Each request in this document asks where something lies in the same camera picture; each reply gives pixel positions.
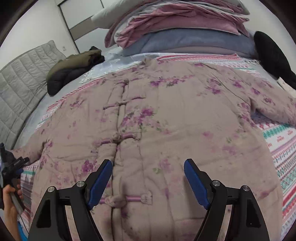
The grey quilted headboard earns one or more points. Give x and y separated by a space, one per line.
23 85

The olive and black jacket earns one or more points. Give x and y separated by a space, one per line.
71 68

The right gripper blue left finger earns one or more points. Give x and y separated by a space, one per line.
50 220

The white wardrobe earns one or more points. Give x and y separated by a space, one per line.
77 17

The mauve folded blanket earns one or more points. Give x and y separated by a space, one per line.
210 50

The grey and pink folded quilt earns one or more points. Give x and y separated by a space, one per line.
128 21

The pink floral padded jacket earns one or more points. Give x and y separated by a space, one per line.
175 129

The folded white floral cloth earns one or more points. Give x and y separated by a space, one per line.
285 86

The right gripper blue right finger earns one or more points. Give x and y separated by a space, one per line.
246 219

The black garment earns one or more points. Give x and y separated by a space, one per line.
273 59

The person's left hand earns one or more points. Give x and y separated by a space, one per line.
10 212

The blue folded blanket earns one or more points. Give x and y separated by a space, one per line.
176 38

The striped patterned bed blanket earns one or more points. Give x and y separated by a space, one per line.
282 148

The light blue checked sheet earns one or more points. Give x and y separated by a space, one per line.
114 61

